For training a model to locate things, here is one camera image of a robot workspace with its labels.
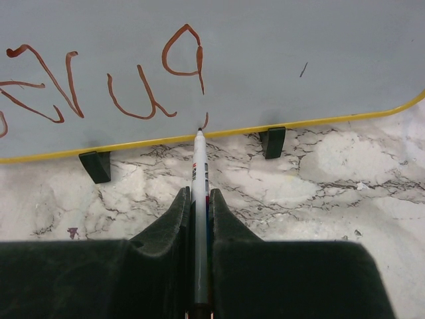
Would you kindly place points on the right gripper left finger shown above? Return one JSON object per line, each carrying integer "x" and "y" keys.
{"x": 141, "y": 277}

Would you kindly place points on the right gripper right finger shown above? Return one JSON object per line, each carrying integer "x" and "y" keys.
{"x": 253, "y": 278}

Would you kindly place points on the white marker pen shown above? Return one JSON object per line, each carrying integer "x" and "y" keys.
{"x": 200, "y": 222}

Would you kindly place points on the yellow framed whiteboard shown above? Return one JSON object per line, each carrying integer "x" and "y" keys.
{"x": 83, "y": 76}

